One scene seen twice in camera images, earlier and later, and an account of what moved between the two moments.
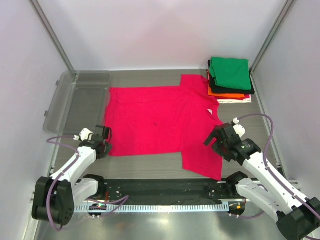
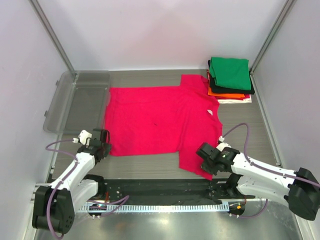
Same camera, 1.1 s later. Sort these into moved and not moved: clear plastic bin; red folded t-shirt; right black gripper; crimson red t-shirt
Moved: right black gripper
Not moved: crimson red t-shirt; clear plastic bin; red folded t-shirt
